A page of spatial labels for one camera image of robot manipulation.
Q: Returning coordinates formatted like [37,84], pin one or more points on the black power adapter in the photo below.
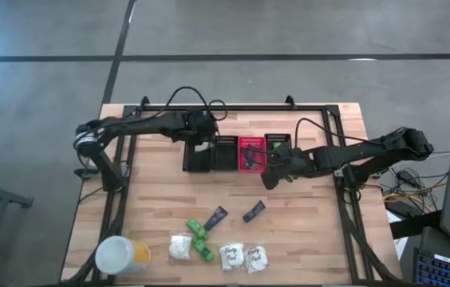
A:
[406,177]

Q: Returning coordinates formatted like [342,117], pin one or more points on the black plastic basket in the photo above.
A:
[285,138]
[197,161]
[226,155]

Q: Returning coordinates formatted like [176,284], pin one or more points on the dark blue toiletry tube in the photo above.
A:
[215,218]
[254,211]

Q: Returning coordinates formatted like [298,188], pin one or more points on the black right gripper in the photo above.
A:
[297,163]

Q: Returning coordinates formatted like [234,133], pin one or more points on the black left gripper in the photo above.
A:
[201,125]

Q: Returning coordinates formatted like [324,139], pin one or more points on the laptop with lit keyboard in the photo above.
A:
[448,275]

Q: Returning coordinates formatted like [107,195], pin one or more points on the green travel bottle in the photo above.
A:
[204,250]
[276,146]
[197,228]

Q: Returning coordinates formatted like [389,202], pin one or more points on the blue item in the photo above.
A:
[253,162]

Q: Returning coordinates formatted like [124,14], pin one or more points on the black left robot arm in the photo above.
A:
[141,121]

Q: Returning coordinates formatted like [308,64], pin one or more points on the white paper sheet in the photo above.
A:
[398,245]

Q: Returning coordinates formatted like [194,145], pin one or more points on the red plastic basket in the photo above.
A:
[243,141]

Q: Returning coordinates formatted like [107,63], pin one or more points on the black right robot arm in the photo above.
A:
[360,153]

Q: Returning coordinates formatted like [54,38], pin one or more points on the plain cotton ball bag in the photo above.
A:
[180,247]

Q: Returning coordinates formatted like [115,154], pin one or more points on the black metal table frame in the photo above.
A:
[229,108]

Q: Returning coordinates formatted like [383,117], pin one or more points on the yellow canister with white lid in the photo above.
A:
[115,255]

